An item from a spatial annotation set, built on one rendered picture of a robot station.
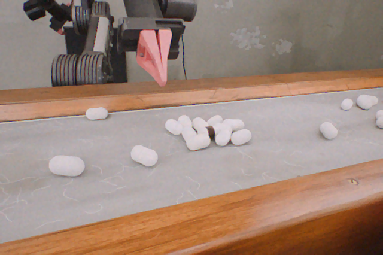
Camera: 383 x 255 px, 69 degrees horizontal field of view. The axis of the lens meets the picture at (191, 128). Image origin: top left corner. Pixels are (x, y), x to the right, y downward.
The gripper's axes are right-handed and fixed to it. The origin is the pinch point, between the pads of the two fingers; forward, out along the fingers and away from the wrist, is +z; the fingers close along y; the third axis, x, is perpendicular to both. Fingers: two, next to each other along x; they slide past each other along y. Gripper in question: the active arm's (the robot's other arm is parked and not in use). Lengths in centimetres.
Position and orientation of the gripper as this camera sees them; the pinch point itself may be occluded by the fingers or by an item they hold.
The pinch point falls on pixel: (162, 79)
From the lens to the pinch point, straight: 41.9
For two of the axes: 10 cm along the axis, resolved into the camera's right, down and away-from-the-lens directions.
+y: 9.3, -1.2, 3.6
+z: 2.7, 8.7, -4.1
